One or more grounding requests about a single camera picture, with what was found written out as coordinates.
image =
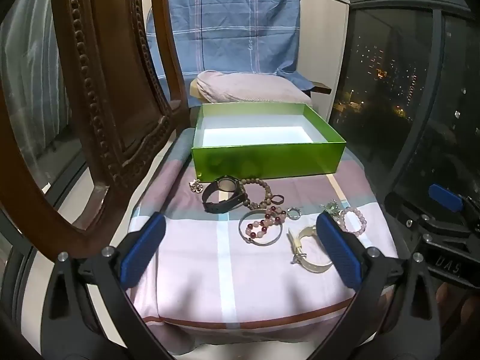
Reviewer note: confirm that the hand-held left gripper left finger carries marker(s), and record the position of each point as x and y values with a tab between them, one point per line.
144	247

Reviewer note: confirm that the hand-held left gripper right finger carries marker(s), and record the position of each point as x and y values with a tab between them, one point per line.
337	247

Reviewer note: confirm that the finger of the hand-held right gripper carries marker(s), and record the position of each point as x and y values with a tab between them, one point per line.
403	210
444	197

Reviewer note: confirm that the green silver pendant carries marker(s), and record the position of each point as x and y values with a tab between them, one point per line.
332	207

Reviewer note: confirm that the green cardboard box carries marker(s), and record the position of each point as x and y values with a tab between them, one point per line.
262	161

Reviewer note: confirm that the person's right hand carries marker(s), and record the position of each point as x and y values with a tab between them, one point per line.
468	309

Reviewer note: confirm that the cream wrist watch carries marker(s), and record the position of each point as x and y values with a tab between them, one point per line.
307	231

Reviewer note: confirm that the silver bangle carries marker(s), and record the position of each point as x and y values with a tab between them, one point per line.
258	243

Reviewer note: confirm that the small silver charm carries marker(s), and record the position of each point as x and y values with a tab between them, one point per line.
195	186

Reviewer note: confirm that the black wrist watch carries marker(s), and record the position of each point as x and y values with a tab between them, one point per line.
221	207

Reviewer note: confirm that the dark glass window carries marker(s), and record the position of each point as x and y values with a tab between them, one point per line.
375	120

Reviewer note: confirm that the pink checked cloth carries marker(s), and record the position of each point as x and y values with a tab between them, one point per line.
243	270

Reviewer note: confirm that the carved brown wooden chair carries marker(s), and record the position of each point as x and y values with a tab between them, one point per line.
112	82

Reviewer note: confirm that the pink cushion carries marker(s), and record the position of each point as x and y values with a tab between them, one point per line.
247	88

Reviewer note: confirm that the sheer grey curtain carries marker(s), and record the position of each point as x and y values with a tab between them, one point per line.
30	82

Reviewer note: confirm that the blue plaid cloth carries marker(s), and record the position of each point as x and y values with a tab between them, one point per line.
232	26

